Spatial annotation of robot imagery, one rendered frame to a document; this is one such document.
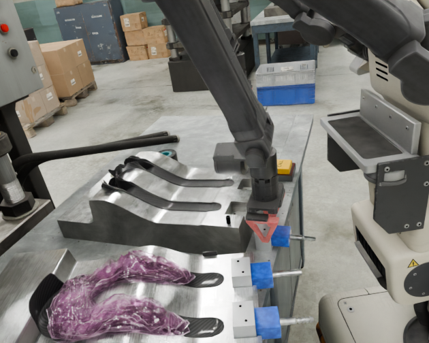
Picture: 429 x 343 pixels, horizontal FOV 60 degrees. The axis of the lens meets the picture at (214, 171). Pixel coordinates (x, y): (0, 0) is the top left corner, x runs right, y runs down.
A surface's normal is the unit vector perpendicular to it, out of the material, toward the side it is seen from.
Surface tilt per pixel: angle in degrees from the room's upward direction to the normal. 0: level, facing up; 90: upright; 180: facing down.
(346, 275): 1
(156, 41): 84
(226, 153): 27
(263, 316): 0
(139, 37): 88
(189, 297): 19
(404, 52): 49
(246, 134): 116
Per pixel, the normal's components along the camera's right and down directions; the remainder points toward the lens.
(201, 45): -0.16, 0.82
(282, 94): -0.22, 0.51
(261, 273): -0.14, -0.87
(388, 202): 0.07, 0.47
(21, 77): 0.94, 0.04
